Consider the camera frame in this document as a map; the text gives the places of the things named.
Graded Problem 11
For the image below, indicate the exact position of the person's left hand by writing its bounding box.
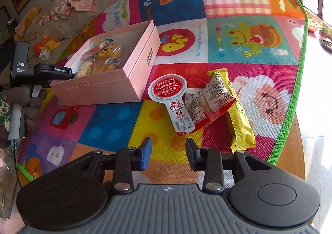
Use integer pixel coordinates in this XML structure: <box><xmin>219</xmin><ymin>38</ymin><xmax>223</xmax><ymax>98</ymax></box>
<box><xmin>5</xmin><ymin>86</ymin><xmax>44</xmax><ymax>131</ymax></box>

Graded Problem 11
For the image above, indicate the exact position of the grey sofa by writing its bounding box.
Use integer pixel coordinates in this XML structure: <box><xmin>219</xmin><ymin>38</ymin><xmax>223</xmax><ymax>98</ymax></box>
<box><xmin>13</xmin><ymin>0</ymin><xmax>146</xmax><ymax>69</ymax></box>

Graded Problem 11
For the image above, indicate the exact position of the colourful cartoon play mat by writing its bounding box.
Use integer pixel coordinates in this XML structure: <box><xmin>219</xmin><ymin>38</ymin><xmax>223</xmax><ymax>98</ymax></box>
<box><xmin>16</xmin><ymin>0</ymin><xmax>310</xmax><ymax>188</ymax></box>

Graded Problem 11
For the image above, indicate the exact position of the egg roll packet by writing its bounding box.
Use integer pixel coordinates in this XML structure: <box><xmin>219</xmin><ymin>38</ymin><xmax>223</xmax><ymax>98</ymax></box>
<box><xmin>75</xmin><ymin>62</ymin><xmax>92</xmax><ymax>78</ymax></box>

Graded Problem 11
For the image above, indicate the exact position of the clear snack packet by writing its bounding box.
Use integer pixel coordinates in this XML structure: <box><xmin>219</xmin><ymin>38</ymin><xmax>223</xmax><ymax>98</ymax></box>
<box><xmin>198</xmin><ymin>72</ymin><xmax>237</xmax><ymax>118</ymax></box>

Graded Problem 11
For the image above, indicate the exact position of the orange plush toy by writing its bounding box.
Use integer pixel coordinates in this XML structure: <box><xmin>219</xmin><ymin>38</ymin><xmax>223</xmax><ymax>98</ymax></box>
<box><xmin>33</xmin><ymin>35</ymin><xmax>61</xmax><ymax>60</ymax></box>

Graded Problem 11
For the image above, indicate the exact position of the yellow cloth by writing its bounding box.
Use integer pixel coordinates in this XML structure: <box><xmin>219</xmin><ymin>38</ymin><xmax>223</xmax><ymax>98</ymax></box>
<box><xmin>14</xmin><ymin>7</ymin><xmax>41</xmax><ymax>41</ymax></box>

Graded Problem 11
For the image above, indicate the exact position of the red white paddle-shaped packet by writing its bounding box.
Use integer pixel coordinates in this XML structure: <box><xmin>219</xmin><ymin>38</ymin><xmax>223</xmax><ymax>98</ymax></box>
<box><xmin>147</xmin><ymin>73</ymin><xmax>217</xmax><ymax>135</ymax></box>

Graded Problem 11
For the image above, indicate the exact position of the pink fuzzy clothing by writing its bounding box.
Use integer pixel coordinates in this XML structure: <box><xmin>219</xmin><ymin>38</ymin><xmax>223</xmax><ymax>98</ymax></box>
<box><xmin>0</xmin><ymin>158</ymin><xmax>25</xmax><ymax>234</ymax></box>

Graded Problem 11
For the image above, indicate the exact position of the pink cardboard box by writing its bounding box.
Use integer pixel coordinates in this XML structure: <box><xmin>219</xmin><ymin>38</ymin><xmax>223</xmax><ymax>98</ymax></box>
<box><xmin>49</xmin><ymin>21</ymin><xmax>162</xmax><ymax>106</ymax></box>

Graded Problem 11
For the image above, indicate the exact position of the yellow snack bar packet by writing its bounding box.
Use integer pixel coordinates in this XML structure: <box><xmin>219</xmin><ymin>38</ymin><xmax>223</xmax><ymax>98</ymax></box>
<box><xmin>207</xmin><ymin>68</ymin><xmax>257</xmax><ymax>155</ymax></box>

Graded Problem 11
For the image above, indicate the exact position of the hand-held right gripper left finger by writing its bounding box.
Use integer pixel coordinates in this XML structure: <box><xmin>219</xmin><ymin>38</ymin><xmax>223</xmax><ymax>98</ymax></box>
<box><xmin>87</xmin><ymin>137</ymin><xmax>153</xmax><ymax>193</ymax></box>

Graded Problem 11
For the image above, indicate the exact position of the brown cake slice packet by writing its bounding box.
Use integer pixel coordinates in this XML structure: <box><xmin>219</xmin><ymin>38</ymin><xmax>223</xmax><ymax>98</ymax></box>
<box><xmin>91</xmin><ymin>58</ymin><xmax>123</xmax><ymax>74</ymax></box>

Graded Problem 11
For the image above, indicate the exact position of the wooden table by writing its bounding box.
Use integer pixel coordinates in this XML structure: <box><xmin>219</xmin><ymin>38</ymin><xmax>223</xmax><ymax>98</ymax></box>
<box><xmin>268</xmin><ymin>113</ymin><xmax>307</xmax><ymax>181</ymax></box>

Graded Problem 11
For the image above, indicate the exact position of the dark glass cabinet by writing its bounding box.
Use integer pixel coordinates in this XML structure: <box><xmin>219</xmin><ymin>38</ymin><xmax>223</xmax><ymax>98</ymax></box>
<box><xmin>0</xmin><ymin>5</ymin><xmax>16</xmax><ymax>44</ymax></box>

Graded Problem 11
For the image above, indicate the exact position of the red green candy packet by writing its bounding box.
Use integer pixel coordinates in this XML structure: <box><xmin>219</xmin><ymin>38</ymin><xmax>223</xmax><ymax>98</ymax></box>
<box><xmin>84</xmin><ymin>38</ymin><xmax>115</xmax><ymax>56</ymax></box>

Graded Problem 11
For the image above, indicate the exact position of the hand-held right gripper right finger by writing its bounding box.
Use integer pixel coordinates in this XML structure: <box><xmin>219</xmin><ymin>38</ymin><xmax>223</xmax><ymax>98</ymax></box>
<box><xmin>185</xmin><ymin>138</ymin><xmax>260</xmax><ymax>193</ymax></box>

